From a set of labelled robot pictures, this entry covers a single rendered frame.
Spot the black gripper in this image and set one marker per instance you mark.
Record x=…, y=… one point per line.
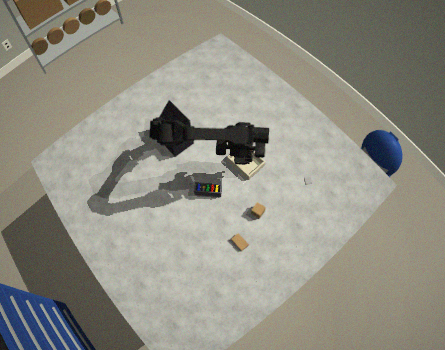
x=221, y=146

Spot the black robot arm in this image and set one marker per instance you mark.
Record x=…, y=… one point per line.
x=163, y=131

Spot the beige shallow tray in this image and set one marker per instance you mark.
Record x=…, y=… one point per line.
x=248, y=170

